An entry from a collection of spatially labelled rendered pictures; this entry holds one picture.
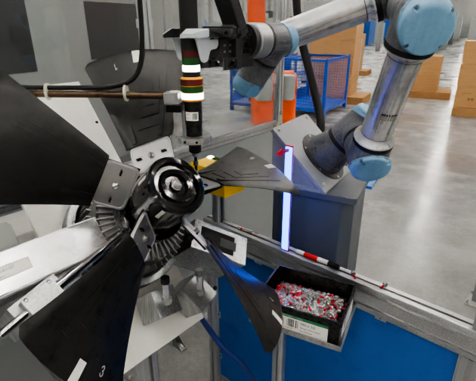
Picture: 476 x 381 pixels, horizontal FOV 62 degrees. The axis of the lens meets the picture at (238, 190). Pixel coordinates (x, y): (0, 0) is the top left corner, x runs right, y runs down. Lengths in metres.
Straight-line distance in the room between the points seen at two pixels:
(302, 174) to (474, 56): 6.90
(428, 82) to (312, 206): 8.60
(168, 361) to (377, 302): 1.25
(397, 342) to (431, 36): 0.76
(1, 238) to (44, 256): 0.08
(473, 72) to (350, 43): 2.26
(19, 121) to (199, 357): 1.61
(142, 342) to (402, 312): 0.64
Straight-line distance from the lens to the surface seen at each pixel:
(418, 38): 0.99
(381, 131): 1.15
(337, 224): 1.34
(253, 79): 1.01
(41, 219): 0.95
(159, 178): 0.75
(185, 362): 2.11
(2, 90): 0.75
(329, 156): 1.34
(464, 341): 1.11
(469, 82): 8.09
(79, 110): 1.11
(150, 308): 0.90
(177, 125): 0.81
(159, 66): 0.94
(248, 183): 0.89
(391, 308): 1.14
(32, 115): 0.74
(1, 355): 1.68
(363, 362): 1.31
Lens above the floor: 1.50
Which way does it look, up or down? 22 degrees down
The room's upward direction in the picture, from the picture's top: straight up
